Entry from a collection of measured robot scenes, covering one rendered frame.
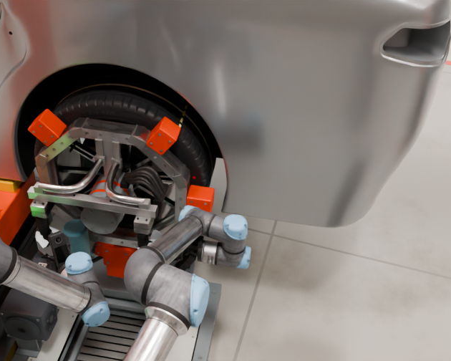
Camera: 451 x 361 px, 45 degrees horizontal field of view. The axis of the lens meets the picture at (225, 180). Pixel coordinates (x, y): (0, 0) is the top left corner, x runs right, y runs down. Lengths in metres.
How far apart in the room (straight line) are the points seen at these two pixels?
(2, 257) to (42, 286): 0.15
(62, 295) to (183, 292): 0.33
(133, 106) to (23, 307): 0.91
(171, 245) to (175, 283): 0.21
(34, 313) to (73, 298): 0.76
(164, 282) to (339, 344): 1.48
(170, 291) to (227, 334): 1.32
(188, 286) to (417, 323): 1.74
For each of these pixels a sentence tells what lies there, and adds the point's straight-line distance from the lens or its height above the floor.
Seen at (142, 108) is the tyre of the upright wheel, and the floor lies 1.16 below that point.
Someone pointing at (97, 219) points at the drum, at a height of 0.86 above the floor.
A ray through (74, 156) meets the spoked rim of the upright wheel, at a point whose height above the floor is 0.80.
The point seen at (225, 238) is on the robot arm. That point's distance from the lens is 1.69.
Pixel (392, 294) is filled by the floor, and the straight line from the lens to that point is 2.96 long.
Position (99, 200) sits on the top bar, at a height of 0.98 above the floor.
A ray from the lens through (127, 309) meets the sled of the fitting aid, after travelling 2.53.
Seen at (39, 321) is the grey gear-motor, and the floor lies 0.38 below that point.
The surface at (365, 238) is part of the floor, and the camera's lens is 3.19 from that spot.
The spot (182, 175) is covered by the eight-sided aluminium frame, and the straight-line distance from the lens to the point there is 1.87.
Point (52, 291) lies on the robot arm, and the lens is 1.46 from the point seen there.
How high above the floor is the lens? 2.17
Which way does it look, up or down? 40 degrees down
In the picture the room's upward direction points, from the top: 5 degrees clockwise
